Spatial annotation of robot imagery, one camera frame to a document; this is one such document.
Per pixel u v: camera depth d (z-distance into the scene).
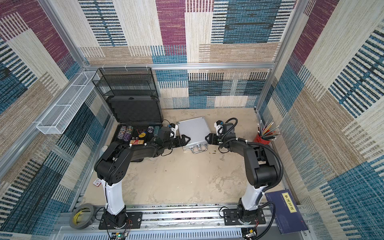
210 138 0.89
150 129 1.05
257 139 0.91
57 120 0.71
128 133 1.02
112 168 0.53
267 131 0.94
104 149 0.96
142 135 1.05
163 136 0.78
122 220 0.66
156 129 1.05
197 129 1.02
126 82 1.04
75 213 0.74
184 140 0.87
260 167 0.49
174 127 0.90
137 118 1.04
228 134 0.77
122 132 1.02
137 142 0.99
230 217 0.73
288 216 0.74
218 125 0.89
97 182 0.85
